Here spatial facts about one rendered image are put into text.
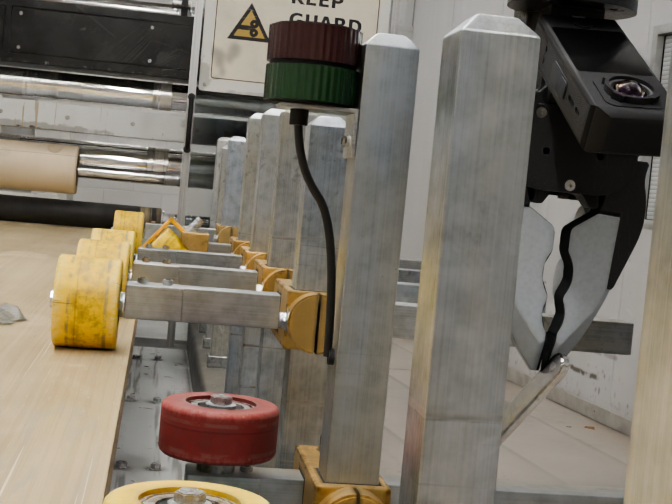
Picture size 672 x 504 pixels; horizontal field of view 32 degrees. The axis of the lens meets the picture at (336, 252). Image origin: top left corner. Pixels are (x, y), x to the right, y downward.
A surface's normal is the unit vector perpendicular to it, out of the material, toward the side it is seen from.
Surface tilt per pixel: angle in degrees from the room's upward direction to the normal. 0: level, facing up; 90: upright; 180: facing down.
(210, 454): 90
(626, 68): 31
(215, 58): 90
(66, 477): 0
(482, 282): 90
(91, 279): 53
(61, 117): 90
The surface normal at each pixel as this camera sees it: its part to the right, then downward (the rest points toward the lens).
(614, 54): 0.12, -0.82
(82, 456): 0.09, -0.99
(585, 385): -0.97, -0.07
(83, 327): 0.09, 0.47
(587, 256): 0.14, 0.08
